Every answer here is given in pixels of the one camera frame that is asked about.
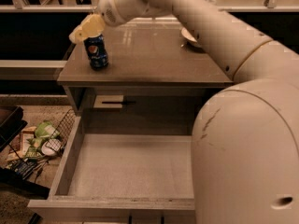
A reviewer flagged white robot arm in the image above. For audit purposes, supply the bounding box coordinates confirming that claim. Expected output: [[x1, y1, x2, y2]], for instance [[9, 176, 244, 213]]
[[69, 0, 299, 224]]

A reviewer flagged black wire basket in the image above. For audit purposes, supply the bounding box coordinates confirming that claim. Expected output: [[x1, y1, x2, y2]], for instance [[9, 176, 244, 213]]
[[6, 109, 75, 179]]

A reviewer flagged white paper bowl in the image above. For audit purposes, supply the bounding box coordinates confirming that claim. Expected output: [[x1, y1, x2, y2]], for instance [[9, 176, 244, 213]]
[[181, 28, 201, 48]]

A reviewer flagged green snack bag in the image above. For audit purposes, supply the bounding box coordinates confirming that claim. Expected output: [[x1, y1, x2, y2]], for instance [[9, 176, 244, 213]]
[[25, 120, 61, 160]]

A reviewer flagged grey counter cabinet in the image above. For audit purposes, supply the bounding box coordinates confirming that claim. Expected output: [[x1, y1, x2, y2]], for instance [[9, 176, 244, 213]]
[[58, 17, 232, 113]]

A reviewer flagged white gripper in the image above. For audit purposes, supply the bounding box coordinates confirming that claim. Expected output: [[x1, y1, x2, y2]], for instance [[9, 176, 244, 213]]
[[69, 0, 149, 44]]

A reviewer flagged grey open top drawer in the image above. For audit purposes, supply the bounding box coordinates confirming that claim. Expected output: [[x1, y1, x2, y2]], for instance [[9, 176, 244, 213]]
[[28, 117, 195, 224]]

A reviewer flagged black office chair base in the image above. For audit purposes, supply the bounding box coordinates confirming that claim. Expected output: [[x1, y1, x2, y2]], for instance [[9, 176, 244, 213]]
[[0, 106, 50, 224]]

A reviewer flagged blue pepsi can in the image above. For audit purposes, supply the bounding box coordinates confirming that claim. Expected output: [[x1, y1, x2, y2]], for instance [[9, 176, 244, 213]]
[[84, 35, 108, 70]]

